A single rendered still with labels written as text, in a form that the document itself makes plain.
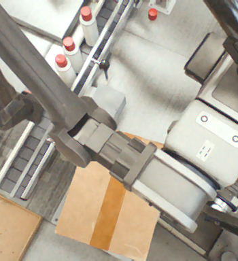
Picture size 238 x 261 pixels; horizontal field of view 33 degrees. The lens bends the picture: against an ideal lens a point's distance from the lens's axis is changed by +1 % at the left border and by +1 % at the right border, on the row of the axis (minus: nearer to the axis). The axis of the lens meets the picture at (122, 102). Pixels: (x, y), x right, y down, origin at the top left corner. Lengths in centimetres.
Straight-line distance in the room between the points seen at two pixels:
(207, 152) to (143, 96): 77
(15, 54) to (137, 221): 57
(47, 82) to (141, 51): 83
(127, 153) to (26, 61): 24
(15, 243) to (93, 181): 43
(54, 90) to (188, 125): 24
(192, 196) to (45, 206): 77
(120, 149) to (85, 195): 38
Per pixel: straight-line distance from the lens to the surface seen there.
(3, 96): 95
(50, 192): 140
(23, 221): 141
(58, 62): 123
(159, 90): 145
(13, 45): 69
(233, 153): 70
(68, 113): 73
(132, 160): 72
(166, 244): 220
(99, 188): 109
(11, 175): 139
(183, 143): 69
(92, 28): 134
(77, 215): 109
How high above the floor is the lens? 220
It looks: 73 degrees down
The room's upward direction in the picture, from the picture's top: 8 degrees counter-clockwise
